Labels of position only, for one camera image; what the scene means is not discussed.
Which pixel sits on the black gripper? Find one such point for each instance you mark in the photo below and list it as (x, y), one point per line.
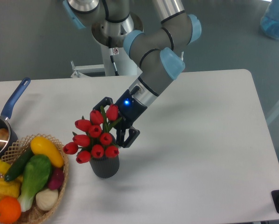
(130, 110)

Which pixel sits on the red tulip bouquet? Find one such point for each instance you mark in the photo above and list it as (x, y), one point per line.
(99, 122)

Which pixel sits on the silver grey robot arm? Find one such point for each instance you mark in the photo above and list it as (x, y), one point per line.
(114, 25)

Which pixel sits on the dark grey ribbed vase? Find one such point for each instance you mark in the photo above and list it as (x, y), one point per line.
(105, 166)

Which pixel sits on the yellow squash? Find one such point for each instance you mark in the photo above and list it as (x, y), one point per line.
(41, 145)

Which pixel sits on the purple red onion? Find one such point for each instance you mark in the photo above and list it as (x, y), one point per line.
(56, 179)

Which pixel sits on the green bok choy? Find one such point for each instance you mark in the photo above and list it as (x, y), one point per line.
(35, 176)

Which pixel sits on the white garlic bulb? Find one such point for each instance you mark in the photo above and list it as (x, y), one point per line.
(46, 199)

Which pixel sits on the dark green cucumber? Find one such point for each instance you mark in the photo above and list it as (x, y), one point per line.
(18, 166)

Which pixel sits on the yellow banana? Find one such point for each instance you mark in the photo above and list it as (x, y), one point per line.
(4, 167)

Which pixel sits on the woven wicker basket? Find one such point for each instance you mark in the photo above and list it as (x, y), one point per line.
(35, 215)

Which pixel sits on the yellow bell pepper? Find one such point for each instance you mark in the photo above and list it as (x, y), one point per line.
(11, 188)

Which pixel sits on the orange fruit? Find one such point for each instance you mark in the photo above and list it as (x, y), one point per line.
(10, 210)

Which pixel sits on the blue handled saucepan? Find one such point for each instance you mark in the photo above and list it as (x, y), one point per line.
(7, 110)

